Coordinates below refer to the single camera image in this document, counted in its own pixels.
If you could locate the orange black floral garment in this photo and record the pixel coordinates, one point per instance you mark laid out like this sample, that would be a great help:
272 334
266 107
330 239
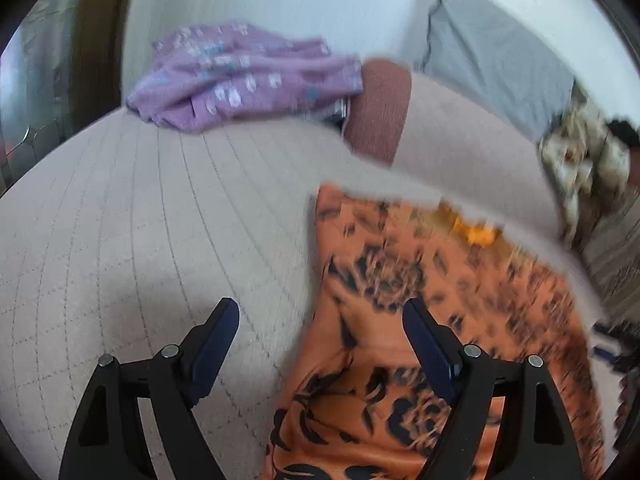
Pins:
370 310

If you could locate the striped beige cloth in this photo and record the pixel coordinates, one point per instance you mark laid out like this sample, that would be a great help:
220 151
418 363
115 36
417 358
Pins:
617 260

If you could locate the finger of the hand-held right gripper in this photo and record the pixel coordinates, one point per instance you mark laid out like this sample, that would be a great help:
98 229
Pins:
611 357

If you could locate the beige checked blanket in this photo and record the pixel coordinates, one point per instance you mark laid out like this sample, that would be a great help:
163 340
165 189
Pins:
125 210

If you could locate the cream floral cloth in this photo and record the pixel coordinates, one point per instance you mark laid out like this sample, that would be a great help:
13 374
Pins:
580 160

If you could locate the shiny plastic wrapper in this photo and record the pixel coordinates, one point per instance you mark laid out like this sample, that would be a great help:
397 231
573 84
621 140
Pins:
339 112

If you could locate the dark object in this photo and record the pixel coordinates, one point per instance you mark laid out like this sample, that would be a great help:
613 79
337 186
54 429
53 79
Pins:
625 132

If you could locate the purple floral garment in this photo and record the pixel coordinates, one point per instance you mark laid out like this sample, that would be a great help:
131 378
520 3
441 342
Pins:
235 75

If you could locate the grey pillow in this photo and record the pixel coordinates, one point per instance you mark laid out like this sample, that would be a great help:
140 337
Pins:
490 55

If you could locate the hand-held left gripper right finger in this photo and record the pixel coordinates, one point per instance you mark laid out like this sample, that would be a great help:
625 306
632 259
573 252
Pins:
430 346

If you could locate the wooden door with glass pane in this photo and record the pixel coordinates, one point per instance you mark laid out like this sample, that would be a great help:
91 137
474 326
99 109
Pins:
95 35

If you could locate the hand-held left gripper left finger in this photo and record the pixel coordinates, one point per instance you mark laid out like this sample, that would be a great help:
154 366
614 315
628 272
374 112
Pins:
219 342

